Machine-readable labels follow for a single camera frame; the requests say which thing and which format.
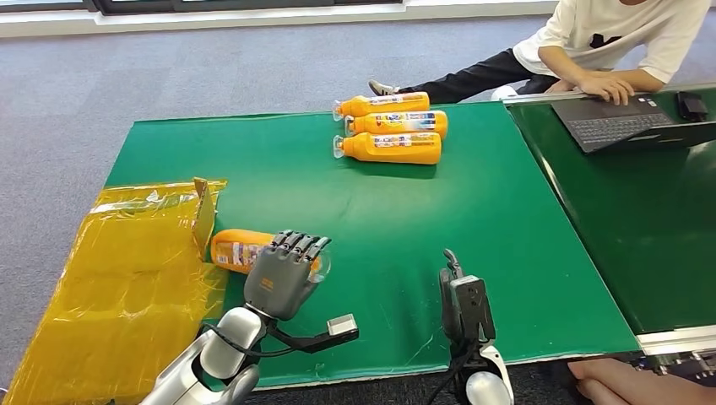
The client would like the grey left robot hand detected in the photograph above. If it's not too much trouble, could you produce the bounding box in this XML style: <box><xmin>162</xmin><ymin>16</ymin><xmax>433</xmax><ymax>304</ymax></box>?
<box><xmin>243</xmin><ymin>229</ymin><xmax>332</xmax><ymax>322</ymax></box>

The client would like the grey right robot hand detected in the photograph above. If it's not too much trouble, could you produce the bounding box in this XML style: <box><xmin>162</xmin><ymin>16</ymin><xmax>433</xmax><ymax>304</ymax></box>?
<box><xmin>438</xmin><ymin>248</ymin><xmax>465</xmax><ymax>342</ymax></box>

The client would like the orange bottle with clear cap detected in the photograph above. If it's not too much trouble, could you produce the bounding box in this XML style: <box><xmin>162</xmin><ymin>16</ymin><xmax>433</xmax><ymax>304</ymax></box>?
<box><xmin>332</xmin><ymin>90</ymin><xmax>431</xmax><ymax>122</ymax></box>
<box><xmin>343</xmin><ymin>109</ymin><xmax>448</xmax><ymax>140</ymax></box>
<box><xmin>332</xmin><ymin>131</ymin><xmax>443</xmax><ymax>166</ymax></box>
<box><xmin>210</xmin><ymin>228</ymin><xmax>332</xmax><ymax>281</ymax></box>

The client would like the green table mat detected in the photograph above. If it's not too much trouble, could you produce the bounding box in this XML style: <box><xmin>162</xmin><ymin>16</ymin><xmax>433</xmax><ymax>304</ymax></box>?
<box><xmin>106</xmin><ymin>101</ymin><xmax>642</xmax><ymax>392</ymax></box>

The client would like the yellow taped cardboard box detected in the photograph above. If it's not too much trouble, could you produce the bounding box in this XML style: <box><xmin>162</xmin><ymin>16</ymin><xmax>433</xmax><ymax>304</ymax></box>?
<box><xmin>5</xmin><ymin>176</ymin><xmax>231</xmax><ymax>405</ymax></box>

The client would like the green conveyor table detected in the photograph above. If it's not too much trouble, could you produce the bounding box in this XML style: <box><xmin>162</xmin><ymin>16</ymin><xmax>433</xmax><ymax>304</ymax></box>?
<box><xmin>503</xmin><ymin>84</ymin><xmax>716</xmax><ymax>386</ymax></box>

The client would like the dark grey laptop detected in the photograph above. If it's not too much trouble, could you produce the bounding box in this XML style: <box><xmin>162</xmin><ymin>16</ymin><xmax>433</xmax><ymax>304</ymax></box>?
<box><xmin>551</xmin><ymin>94</ymin><xmax>716</xmax><ymax>154</ymax></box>

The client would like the small black device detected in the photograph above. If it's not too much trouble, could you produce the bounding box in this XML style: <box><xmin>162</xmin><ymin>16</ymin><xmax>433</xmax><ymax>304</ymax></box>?
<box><xmin>676</xmin><ymin>90</ymin><xmax>710</xmax><ymax>123</ymax></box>

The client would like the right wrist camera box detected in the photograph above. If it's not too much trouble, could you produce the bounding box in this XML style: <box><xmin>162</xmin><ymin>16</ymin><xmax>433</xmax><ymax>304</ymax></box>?
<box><xmin>448</xmin><ymin>274</ymin><xmax>497</xmax><ymax>343</ymax></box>

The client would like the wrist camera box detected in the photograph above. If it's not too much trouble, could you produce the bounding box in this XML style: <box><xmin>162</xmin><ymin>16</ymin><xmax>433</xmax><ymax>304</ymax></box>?
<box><xmin>448</xmin><ymin>274</ymin><xmax>497</xmax><ymax>343</ymax></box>
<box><xmin>268</xmin><ymin>312</ymin><xmax>361</xmax><ymax>354</ymax></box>

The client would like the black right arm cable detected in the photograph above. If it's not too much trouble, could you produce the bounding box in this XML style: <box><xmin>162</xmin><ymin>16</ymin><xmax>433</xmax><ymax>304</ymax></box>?
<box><xmin>425</xmin><ymin>341</ymin><xmax>476</xmax><ymax>405</ymax></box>

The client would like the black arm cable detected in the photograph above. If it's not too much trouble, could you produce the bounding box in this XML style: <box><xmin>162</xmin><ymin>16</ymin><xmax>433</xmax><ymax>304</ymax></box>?
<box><xmin>425</xmin><ymin>341</ymin><xmax>476</xmax><ymax>405</ymax></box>
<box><xmin>201</xmin><ymin>321</ymin><xmax>331</xmax><ymax>359</ymax></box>

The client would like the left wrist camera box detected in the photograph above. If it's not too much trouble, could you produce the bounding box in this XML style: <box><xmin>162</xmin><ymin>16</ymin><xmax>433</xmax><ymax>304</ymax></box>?
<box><xmin>268</xmin><ymin>312</ymin><xmax>361</xmax><ymax>354</ymax></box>

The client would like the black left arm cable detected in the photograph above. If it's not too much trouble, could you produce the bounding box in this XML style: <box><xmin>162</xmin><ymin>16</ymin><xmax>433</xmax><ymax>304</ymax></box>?
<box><xmin>201</xmin><ymin>321</ymin><xmax>331</xmax><ymax>359</ymax></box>

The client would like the dark window frame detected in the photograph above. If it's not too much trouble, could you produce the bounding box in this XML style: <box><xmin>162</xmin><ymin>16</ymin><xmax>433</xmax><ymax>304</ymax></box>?
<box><xmin>0</xmin><ymin>0</ymin><xmax>410</xmax><ymax>15</ymax></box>

